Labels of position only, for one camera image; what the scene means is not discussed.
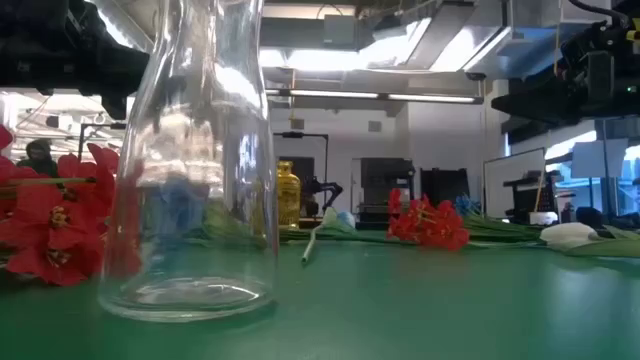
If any wooden stick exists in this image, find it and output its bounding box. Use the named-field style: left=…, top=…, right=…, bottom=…
left=534, top=172, right=546, bottom=214

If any black background box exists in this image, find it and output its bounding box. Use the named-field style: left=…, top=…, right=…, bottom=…
left=419, top=168, right=471, bottom=207

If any black camera stand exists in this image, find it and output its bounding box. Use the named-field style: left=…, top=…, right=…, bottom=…
left=77, top=122, right=127, bottom=162

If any red artificial flower bunch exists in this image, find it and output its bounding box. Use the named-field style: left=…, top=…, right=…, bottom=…
left=386, top=188, right=544, bottom=251
left=0, top=124, right=146, bottom=287

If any gold glass vase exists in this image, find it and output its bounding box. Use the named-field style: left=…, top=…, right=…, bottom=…
left=276, top=160, right=302, bottom=230

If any grey ceiling box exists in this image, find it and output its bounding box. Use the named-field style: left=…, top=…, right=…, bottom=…
left=323, top=14, right=357, bottom=46

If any white pale-blue artificial tulip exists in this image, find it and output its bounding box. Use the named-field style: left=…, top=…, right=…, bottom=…
left=301, top=207, right=359, bottom=265

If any black metal frame stand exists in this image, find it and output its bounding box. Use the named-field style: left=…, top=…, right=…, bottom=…
left=273, top=131, right=330, bottom=201

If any black background machine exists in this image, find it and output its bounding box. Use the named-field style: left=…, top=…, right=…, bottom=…
left=359, top=157, right=416, bottom=224

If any person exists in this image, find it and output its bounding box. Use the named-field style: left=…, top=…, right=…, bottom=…
left=17, top=138, right=60, bottom=179

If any black desk equipment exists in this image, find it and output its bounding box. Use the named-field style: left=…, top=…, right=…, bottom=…
left=503, top=172, right=562, bottom=225

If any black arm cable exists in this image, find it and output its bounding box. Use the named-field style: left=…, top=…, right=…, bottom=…
left=569, top=0, right=631, bottom=26

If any clear glass vase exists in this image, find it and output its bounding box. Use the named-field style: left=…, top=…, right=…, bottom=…
left=97, top=0, right=280, bottom=324

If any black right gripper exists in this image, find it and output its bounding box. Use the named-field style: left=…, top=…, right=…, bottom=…
left=491, top=19, right=640, bottom=127

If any whiteboard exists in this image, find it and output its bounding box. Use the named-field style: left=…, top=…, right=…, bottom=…
left=482, top=147, right=547, bottom=220

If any white panel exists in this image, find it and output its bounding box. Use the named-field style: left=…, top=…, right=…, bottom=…
left=571, top=138, right=629, bottom=179

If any long ceiling light fixture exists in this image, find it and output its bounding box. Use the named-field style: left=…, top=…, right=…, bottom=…
left=387, top=93, right=476, bottom=105
left=289, top=89, right=381, bottom=100

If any silver ceiling duct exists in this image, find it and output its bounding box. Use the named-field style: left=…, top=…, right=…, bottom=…
left=372, top=0, right=569, bottom=79

